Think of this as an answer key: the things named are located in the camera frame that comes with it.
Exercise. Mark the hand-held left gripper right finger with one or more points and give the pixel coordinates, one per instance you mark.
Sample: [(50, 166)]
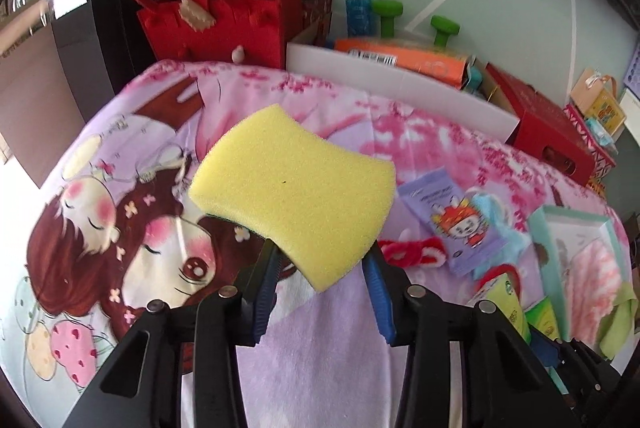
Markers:
[(380, 303)]

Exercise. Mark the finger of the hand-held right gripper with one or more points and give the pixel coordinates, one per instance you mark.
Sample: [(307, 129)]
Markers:
[(547, 353)]

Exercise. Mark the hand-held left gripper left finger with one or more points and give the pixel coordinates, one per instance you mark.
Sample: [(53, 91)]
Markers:
[(265, 298)]

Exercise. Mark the light green cloth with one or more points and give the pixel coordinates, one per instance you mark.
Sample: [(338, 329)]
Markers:
[(620, 323)]

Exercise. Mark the pink white striped towel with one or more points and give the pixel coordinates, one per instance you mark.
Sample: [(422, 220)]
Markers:
[(595, 278)]

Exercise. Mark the purple cartoon packet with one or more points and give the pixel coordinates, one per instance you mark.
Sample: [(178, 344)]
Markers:
[(450, 223)]

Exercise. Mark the yellow sponge with green backing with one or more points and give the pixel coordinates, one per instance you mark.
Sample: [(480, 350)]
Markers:
[(290, 188)]

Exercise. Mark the blue face mask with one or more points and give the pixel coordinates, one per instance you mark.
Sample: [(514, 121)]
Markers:
[(512, 233)]

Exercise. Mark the white tray with teal rim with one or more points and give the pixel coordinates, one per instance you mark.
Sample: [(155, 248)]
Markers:
[(555, 228)]

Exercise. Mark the green striped packet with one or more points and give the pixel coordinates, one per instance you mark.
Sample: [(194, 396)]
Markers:
[(542, 318)]

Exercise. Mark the red white hair scrunchie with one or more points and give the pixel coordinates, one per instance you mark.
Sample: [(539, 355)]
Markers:
[(415, 253)]

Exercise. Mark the red patterned box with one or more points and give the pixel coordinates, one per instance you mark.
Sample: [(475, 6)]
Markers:
[(597, 162)]

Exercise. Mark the printed cartoon blanket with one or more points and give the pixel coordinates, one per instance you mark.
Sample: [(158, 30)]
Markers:
[(150, 132)]

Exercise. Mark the white foam board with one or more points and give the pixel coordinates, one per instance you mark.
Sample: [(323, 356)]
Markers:
[(400, 87)]

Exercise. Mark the light blue wipes pack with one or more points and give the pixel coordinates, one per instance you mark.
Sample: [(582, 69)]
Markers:
[(600, 132)]

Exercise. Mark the red gift box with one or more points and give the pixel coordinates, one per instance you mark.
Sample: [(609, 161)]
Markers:
[(545, 122)]

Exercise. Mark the teal plastic item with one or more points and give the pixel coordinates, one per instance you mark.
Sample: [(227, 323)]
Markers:
[(475, 80)]

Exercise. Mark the orange cardboard box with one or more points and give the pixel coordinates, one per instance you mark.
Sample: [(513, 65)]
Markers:
[(410, 60)]

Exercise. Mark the green dumbbell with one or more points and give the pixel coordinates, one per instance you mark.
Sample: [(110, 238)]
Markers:
[(387, 15), (445, 27)]

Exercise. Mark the purple plastic basket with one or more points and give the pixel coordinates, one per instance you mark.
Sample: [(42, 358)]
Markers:
[(632, 72)]

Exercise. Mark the blue liquid plastic bottle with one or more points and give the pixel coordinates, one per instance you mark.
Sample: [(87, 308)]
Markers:
[(359, 10)]

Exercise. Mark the dark red cardboard box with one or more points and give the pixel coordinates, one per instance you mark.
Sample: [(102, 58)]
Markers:
[(315, 2)]

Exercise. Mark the black cabinet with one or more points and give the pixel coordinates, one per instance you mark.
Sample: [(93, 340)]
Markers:
[(100, 32)]

